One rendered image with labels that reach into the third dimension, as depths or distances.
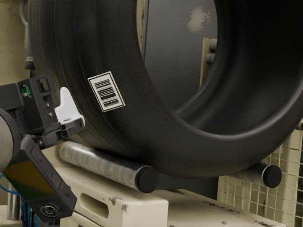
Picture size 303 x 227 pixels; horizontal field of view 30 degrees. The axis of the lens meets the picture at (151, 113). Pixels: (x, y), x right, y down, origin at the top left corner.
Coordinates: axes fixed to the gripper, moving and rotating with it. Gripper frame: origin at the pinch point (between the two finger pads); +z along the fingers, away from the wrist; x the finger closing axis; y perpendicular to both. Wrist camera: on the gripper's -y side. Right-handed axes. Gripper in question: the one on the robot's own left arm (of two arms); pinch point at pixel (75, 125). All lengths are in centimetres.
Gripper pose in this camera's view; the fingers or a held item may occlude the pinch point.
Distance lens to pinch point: 77.6
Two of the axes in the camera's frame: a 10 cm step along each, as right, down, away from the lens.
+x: -9.0, 2.5, 3.5
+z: 3.1, -1.6, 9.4
